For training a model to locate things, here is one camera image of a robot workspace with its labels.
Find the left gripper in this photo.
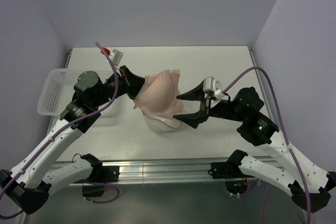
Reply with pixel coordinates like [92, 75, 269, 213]
[91, 65, 156, 108]

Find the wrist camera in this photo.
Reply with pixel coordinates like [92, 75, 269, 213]
[111, 49, 124, 66]
[203, 76, 224, 100]

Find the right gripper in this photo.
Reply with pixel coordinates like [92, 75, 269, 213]
[172, 79, 245, 128]

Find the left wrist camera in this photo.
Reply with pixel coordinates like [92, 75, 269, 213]
[111, 49, 124, 66]

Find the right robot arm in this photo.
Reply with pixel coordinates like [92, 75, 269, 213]
[174, 81, 335, 213]

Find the aluminium frame rail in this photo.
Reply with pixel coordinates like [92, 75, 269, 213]
[25, 157, 284, 185]

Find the pink bra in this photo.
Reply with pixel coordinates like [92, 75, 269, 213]
[134, 69, 183, 120]

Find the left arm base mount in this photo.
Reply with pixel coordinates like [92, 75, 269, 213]
[80, 166, 120, 198]

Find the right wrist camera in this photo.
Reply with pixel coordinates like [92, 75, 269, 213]
[203, 76, 224, 100]

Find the white plastic basket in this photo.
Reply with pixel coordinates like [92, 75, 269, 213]
[36, 68, 116, 116]

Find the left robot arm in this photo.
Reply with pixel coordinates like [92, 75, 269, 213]
[1, 66, 145, 214]

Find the white bra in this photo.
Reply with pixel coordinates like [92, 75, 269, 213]
[150, 116, 182, 132]

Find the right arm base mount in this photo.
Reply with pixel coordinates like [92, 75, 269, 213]
[208, 161, 260, 193]

